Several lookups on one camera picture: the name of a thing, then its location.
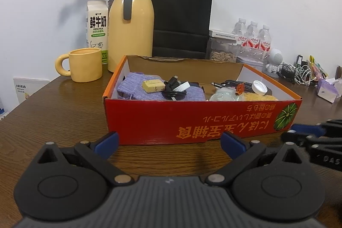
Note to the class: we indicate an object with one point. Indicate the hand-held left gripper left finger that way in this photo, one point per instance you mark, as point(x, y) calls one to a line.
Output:
point(107, 142)

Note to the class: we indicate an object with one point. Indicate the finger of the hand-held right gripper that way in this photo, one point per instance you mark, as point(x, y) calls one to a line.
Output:
point(299, 138)
point(304, 128)

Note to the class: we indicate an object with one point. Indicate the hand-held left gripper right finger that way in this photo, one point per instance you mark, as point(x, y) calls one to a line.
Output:
point(232, 144)

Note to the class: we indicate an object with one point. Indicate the iridescent plastic bag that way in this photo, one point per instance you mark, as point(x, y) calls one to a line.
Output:
point(221, 96)

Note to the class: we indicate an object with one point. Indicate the yellow cream plush item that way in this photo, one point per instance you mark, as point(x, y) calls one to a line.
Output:
point(259, 98)

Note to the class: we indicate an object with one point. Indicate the orange translucent clip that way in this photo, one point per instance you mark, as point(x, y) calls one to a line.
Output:
point(239, 88)

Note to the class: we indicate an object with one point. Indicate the red cardboard box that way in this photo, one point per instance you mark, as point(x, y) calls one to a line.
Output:
point(160, 121)

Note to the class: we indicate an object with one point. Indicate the white screw cap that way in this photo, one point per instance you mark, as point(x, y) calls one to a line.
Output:
point(259, 87)

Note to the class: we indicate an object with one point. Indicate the purple knitted cloth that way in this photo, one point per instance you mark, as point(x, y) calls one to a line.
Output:
point(133, 84)

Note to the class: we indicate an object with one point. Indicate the pale yellow block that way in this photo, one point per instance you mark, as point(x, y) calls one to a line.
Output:
point(152, 85)

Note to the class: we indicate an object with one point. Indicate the purple tissue pack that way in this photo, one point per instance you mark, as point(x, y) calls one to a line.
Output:
point(327, 90)

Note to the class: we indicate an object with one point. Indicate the colourful snack packet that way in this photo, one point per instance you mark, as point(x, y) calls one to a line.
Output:
point(318, 68)

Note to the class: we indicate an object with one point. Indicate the black charger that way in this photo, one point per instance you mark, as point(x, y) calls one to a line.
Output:
point(299, 60)

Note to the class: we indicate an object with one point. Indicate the white robot figure speaker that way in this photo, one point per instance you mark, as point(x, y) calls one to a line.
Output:
point(275, 57)

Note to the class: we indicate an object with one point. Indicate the yellow mug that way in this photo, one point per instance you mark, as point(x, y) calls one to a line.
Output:
point(85, 65)

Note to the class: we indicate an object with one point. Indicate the clear container with seeds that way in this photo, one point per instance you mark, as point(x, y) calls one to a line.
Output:
point(223, 53)

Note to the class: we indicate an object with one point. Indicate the white printed card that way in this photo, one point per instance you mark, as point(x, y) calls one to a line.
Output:
point(26, 89)

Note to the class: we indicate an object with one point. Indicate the clear water bottle red label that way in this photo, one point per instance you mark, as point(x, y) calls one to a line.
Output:
point(252, 35)
point(264, 40)
point(239, 30)

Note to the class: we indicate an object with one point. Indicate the white flat box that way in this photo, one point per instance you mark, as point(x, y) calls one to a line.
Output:
point(223, 34)

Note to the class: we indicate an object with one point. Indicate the yellow thermos jug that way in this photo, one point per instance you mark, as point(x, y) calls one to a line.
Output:
point(131, 30)

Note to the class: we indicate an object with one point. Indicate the white milk carton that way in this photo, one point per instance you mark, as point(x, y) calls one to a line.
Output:
point(97, 25)

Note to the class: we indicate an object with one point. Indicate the black paper bag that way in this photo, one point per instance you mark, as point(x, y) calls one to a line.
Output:
point(181, 17)

